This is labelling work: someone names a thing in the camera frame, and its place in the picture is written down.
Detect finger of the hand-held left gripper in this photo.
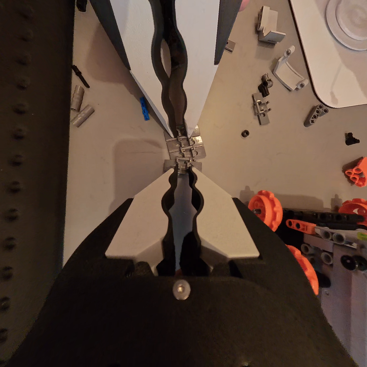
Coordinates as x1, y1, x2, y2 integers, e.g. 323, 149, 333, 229
109, 0, 174, 136
166, 0, 221, 129

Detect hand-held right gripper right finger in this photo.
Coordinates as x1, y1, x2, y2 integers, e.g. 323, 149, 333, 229
191, 169, 260, 262

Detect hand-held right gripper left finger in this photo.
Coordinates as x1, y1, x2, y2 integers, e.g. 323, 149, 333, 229
106, 169, 175, 262

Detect chain of joined grey connectors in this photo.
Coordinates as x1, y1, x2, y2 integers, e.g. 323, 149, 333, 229
165, 126, 206, 162

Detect black grey toy robot vehicle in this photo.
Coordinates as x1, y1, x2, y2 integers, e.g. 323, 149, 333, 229
275, 207, 367, 367

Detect orange triangular toy piece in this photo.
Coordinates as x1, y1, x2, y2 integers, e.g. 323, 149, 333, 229
343, 157, 367, 187

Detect orange toy gear wheel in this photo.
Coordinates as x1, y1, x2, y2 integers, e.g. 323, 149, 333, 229
248, 191, 284, 231
287, 244, 320, 296
339, 198, 367, 225

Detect long black toy pin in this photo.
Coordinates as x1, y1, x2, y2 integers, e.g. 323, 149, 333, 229
71, 64, 90, 89

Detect small blue toy brick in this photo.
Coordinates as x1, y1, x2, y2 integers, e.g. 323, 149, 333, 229
140, 96, 151, 121

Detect light grey toy block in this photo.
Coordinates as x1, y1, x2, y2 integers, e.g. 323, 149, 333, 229
257, 6, 286, 45

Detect grey cylinder toy sleeve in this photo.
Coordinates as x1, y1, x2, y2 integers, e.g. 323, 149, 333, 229
70, 85, 85, 112
71, 105, 96, 128

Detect dark grey small toy pieces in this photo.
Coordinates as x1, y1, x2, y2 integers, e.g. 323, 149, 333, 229
251, 74, 273, 125

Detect light grey angled toy piece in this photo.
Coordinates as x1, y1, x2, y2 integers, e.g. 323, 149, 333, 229
273, 46, 309, 92

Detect black dimpled mat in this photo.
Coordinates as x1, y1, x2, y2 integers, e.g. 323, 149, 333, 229
0, 0, 75, 344

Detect dark grey toy beam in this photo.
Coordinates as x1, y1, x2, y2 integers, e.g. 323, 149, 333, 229
304, 105, 330, 127

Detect wooden book stand white base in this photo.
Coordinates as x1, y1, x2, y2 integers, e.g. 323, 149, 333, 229
290, 0, 367, 109

